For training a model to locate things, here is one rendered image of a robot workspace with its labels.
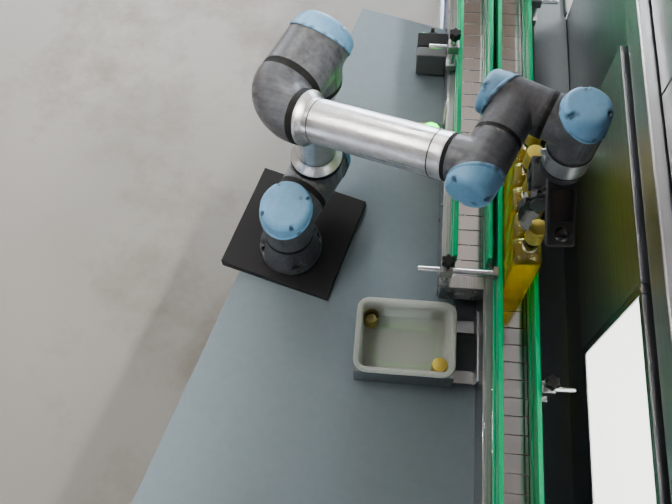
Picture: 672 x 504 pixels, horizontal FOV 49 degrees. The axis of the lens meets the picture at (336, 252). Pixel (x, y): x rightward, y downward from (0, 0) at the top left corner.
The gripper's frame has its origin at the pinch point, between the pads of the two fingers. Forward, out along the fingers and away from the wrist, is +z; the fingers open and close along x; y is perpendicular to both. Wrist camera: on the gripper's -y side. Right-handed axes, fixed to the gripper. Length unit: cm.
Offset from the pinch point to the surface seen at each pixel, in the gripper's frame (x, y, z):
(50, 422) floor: 135, -20, 117
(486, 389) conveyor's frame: 5.3, -23.1, 28.9
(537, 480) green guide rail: -2.8, -41.8, 21.5
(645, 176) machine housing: -13.0, 0.6, -19.2
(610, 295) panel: -12.0, -12.6, -0.4
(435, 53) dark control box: 17, 68, 33
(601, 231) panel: -12.3, 1.3, 2.1
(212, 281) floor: 88, 33, 117
